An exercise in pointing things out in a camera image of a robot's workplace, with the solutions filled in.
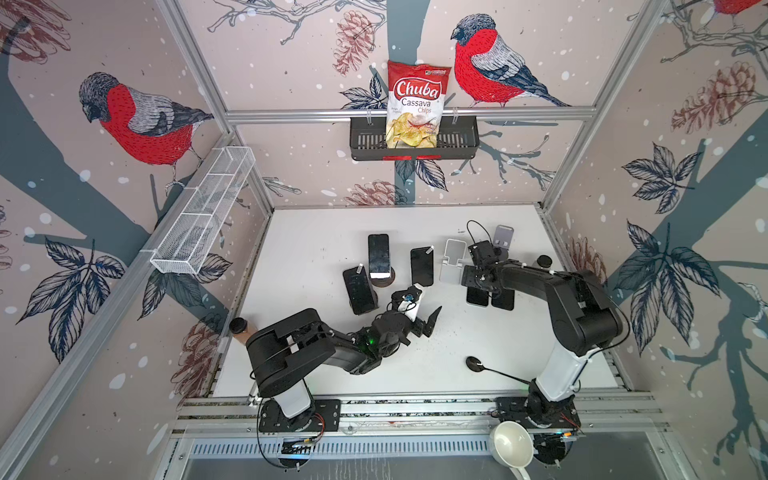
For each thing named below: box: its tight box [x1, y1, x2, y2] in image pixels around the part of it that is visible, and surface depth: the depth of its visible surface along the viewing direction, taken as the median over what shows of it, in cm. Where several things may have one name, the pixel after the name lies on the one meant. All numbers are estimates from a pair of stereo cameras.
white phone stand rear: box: [439, 238, 467, 284], surface depth 100 cm
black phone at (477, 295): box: [466, 286, 489, 306], surface depth 97 cm
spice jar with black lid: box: [536, 254, 553, 268], surface depth 95 cm
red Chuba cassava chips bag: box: [386, 60, 451, 149], surface depth 86 cm
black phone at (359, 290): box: [343, 263, 375, 315], surface depth 90 cm
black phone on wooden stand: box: [368, 234, 391, 279], surface depth 97 cm
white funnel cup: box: [489, 421, 535, 480], surface depth 67 cm
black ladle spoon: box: [466, 356, 531, 385], surface depth 82 cm
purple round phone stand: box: [493, 224, 514, 250], surface depth 103 cm
